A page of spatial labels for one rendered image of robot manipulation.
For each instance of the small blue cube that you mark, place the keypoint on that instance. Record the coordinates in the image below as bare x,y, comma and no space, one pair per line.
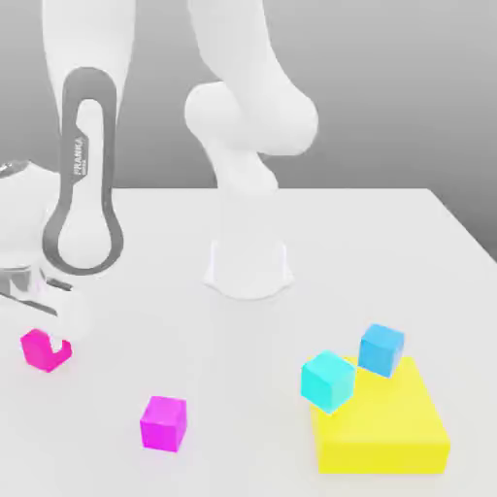
380,349

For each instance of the small pink cube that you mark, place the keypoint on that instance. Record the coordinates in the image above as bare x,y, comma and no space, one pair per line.
37,351

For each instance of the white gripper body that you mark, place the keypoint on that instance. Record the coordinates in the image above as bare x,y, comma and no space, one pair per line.
69,312

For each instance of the small magenta cube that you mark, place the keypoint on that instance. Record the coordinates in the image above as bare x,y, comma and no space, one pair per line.
162,425

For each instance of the large yellow box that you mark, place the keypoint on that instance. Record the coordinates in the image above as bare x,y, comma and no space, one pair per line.
388,427

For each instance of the small cyan cube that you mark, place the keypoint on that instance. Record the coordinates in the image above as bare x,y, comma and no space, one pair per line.
327,382

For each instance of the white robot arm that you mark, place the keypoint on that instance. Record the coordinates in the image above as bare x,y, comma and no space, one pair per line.
90,46

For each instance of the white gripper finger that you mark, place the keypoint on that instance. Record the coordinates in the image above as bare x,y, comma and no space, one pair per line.
57,344

